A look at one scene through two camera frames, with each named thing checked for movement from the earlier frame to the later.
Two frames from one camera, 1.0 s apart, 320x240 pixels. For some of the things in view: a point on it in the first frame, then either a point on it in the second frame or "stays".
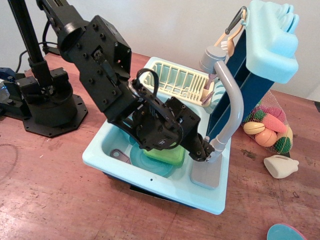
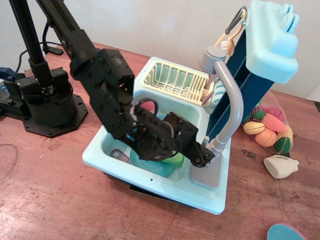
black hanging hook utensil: (238, 18) stays
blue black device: (12, 102) stays
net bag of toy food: (268, 125) stays
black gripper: (160, 125) -> (156, 139)
